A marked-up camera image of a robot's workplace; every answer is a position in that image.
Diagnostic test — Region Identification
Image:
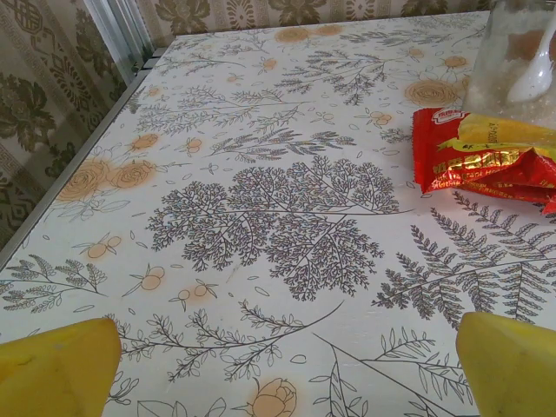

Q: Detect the glass jar with black lid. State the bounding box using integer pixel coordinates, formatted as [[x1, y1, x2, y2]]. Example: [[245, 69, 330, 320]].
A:
[[460, 0, 556, 127]]

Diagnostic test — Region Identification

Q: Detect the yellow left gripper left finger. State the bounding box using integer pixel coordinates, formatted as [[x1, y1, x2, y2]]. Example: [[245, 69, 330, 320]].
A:
[[0, 317, 123, 417]]

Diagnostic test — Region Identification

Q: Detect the aluminium frame post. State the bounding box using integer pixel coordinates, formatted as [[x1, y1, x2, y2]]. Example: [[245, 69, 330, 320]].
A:
[[81, 0, 154, 86]]

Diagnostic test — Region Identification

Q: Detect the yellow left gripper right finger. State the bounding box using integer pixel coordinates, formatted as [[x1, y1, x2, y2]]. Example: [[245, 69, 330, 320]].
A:
[[455, 310, 556, 417]]

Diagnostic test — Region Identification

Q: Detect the floral printed table cover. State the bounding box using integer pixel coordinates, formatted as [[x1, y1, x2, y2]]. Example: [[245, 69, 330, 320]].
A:
[[0, 10, 556, 417]]

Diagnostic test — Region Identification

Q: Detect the aluminium table side rail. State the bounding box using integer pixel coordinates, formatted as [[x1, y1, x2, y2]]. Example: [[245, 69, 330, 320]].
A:
[[0, 50, 162, 270]]

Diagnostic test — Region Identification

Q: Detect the red yellow snack packet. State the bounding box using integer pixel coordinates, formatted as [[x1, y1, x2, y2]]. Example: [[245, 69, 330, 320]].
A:
[[411, 107, 556, 215]]

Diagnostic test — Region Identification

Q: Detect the white plastic spoon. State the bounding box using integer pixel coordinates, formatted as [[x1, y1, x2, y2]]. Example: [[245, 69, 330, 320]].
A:
[[506, 26, 556, 104]]

